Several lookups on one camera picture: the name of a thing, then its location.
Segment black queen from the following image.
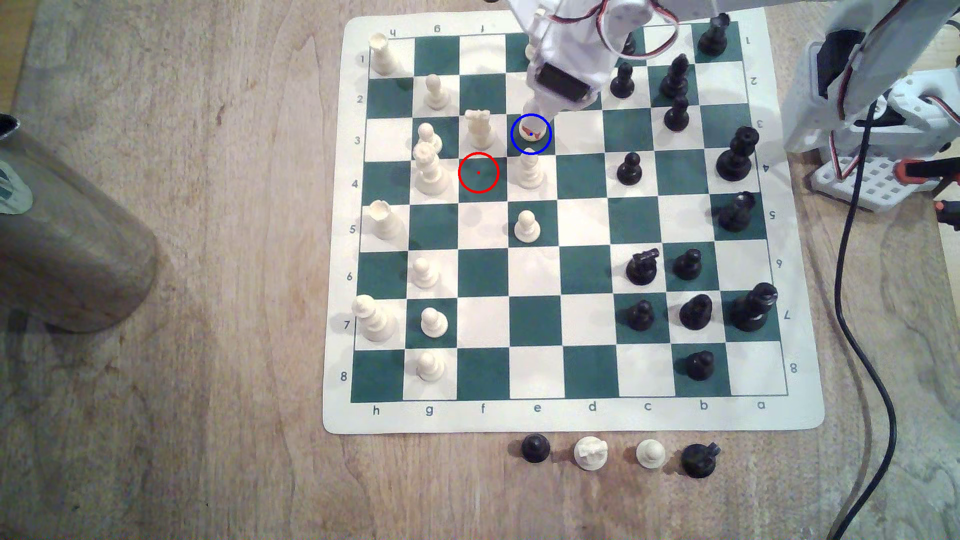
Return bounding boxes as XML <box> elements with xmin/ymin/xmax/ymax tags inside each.
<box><xmin>716</xmin><ymin>126</ymin><xmax>761</xmax><ymax>183</ymax></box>

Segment black rook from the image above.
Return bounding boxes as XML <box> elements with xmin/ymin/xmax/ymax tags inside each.
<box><xmin>697</xmin><ymin>13</ymin><xmax>730</xmax><ymax>57</ymax></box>

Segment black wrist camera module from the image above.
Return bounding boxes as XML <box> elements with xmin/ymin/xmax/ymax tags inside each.
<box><xmin>538</xmin><ymin>62</ymin><xmax>592</xmax><ymax>104</ymax></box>

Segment brown metallic cylinder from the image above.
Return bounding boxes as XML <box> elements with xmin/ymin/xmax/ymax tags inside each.
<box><xmin>0</xmin><ymin>112</ymin><xmax>160</xmax><ymax>336</ymax></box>

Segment white plastic gripper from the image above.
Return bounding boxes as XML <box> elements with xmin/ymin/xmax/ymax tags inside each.
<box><xmin>508</xmin><ymin>0</ymin><xmax>654</xmax><ymax>130</ymax></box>

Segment black bishop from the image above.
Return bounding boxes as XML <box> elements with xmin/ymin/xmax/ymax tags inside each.
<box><xmin>659</xmin><ymin>54</ymin><xmax>692</xmax><ymax>101</ymax></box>
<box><xmin>679</xmin><ymin>294</ymin><xmax>714</xmax><ymax>331</ymax></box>

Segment white queen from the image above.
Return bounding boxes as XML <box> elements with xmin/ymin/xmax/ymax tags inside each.
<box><xmin>412</xmin><ymin>142</ymin><xmax>450</xmax><ymax>198</ymax></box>

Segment white perforated base plate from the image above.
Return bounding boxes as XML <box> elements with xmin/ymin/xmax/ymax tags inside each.
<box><xmin>812</xmin><ymin>152</ymin><xmax>940</xmax><ymax>213</ymax></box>

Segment white knight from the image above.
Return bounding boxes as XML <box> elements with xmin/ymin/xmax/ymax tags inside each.
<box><xmin>465</xmin><ymin>108</ymin><xmax>496</xmax><ymax>150</ymax></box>
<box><xmin>573</xmin><ymin>436</ymin><xmax>609</xmax><ymax>472</ymax></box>

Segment black power cable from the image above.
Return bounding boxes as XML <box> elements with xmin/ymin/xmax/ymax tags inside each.
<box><xmin>831</xmin><ymin>97</ymin><xmax>899</xmax><ymax>540</ymax></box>

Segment black king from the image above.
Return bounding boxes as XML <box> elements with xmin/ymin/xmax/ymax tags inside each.
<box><xmin>731</xmin><ymin>282</ymin><xmax>779</xmax><ymax>333</ymax></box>

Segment green and white chess mat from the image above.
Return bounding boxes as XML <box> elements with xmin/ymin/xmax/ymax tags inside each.
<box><xmin>322</xmin><ymin>7</ymin><xmax>826</xmax><ymax>435</ymax></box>

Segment white rook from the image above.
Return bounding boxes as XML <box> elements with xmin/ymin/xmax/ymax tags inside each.
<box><xmin>370</xmin><ymin>199</ymin><xmax>404</xmax><ymax>241</ymax></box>
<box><xmin>370</xmin><ymin>31</ymin><xmax>399</xmax><ymax>76</ymax></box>

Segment black knight c6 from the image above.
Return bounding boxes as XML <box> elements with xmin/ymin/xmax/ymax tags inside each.
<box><xmin>625</xmin><ymin>248</ymin><xmax>662</xmax><ymax>286</ymax></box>

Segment white pawn e4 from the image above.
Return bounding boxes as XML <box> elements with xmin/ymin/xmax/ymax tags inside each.
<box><xmin>516</xmin><ymin>147</ymin><xmax>546</xmax><ymax>191</ymax></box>

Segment red and black servo wires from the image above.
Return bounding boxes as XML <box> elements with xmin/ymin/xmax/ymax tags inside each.
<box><xmin>598</xmin><ymin>0</ymin><xmax>681</xmax><ymax>63</ymax></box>

